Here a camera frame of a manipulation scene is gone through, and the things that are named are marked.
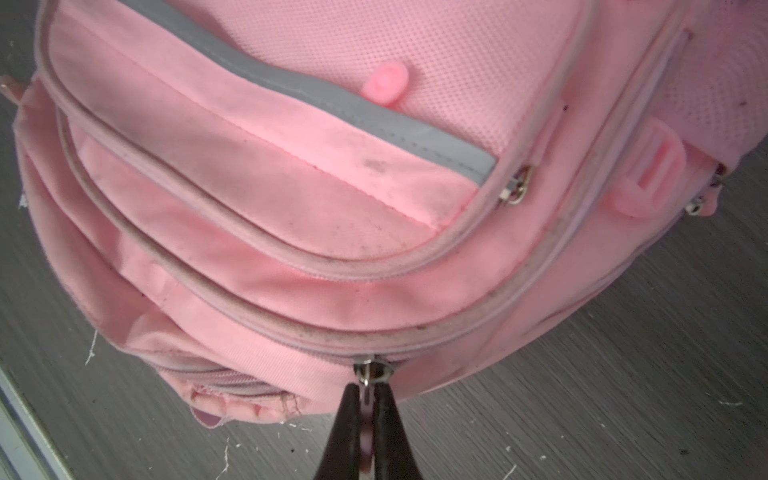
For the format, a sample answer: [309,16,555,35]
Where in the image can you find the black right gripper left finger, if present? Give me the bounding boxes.
[313,383,363,480]

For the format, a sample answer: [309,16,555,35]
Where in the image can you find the pink student backpack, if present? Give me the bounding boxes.
[1,0,767,425]

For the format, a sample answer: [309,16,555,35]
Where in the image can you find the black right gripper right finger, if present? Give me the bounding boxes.
[373,383,423,480]

